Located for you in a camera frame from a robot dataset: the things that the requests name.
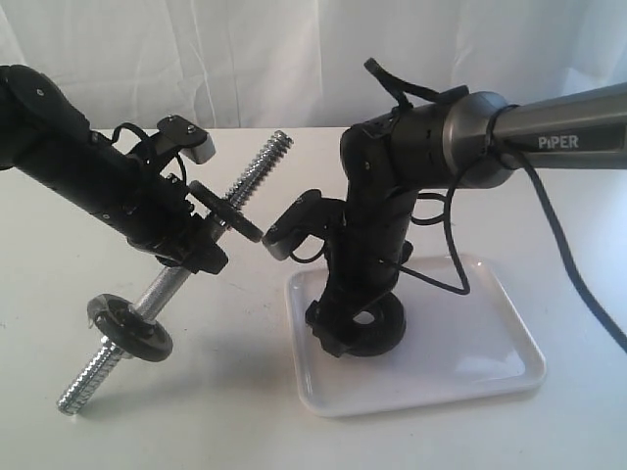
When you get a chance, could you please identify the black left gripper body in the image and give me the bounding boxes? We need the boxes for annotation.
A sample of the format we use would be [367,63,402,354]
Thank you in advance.
[124,161,202,255]

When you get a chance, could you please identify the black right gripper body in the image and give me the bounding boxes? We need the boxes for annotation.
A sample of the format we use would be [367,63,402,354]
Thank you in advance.
[320,205,411,318]

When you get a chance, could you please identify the black weight plate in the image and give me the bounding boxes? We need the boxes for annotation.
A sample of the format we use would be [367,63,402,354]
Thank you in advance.
[87,294,173,362]
[340,293,407,357]
[188,180,263,243]

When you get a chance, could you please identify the chrome threaded dumbbell bar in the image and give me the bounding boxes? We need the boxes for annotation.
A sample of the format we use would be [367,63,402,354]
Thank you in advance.
[56,130,293,416]

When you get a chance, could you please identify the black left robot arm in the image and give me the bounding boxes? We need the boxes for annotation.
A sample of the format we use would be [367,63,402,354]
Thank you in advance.
[1,65,228,274]

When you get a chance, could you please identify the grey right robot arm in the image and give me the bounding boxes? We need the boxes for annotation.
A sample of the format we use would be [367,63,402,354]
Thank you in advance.
[301,84,626,357]

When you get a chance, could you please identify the white plastic tray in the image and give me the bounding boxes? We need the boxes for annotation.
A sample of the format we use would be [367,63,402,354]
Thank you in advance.
[284,255,547,418]

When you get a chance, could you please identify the white backdrop curtain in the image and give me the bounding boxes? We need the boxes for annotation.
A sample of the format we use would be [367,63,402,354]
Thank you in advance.
[1,1,626,128]

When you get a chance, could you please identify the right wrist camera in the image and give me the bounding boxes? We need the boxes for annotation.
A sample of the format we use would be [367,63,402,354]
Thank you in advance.
[262,189,344,261]

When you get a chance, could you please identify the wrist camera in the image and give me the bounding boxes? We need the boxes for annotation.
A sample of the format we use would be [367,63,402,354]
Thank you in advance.
[262,189,344,261]
[157,115,216,165]

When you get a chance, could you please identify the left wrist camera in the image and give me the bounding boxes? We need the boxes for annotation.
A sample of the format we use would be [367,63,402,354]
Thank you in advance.
[157,115,216,165]

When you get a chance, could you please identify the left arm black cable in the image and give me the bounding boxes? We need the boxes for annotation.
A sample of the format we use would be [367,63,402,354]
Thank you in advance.
[108,121,190,197]

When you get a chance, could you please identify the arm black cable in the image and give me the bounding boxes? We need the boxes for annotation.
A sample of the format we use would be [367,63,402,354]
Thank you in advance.
[108,121,190,197]
[288,57,627,358]

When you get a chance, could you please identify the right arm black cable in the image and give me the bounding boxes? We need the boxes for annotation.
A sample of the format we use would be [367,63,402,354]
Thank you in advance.
[288,57,627,358]

